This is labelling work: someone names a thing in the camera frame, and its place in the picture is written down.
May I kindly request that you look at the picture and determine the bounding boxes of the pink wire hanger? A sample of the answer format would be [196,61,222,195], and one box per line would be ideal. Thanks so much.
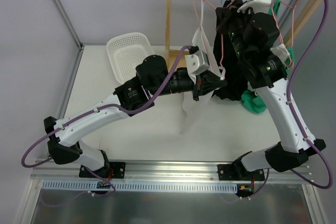
[192,0,225,76]

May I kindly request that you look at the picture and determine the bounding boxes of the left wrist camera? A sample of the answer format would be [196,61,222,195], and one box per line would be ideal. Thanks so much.
[185,46,210,76]

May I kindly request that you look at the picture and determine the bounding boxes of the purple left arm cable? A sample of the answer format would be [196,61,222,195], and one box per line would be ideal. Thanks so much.
[20,45,191,196]

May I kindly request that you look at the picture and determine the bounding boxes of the green tank top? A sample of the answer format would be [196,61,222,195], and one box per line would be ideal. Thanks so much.
[240,0,296,115]

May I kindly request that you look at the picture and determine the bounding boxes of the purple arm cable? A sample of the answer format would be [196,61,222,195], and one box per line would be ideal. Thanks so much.
[20,45,191,196]
[237,0,333,200]

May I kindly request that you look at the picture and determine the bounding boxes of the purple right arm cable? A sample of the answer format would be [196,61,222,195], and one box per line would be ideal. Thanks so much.
[237,0,333,200]

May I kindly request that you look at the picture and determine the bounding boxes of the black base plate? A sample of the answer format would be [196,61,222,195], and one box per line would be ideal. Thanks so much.
[79,162,126,179]
[217,162,265,182]

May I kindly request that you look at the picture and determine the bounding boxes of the white tank top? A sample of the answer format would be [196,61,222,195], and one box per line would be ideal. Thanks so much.
[181,0,226,135]

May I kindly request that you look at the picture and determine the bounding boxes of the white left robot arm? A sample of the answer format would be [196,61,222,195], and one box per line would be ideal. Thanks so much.
[44,55,227,178]

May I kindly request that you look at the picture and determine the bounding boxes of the cream tank top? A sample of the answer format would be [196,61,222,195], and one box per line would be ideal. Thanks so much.
[270,44,290,63]

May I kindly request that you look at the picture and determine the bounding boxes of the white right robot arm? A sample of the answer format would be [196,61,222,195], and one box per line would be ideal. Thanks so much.
[215,0,326,180]

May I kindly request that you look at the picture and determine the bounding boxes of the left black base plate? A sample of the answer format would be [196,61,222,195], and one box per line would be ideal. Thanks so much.
[79,162,126,179]

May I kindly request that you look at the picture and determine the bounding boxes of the white slotted cable duct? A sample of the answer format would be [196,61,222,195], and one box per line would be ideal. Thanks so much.
[41,179,238,194]

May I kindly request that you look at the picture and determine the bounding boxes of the aluminium mounting rail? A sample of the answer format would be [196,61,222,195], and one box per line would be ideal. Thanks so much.
[30,159,315,183]

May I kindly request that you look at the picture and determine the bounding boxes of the white perforated plastic basket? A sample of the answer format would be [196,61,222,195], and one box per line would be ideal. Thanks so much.
[106,32,154,84]

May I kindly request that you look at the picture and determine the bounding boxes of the black tank top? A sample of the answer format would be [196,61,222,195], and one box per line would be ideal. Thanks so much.
[212,0,250,102]

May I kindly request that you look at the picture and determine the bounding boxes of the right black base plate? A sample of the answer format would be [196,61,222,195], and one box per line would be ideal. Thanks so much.
[217,162,265,182]

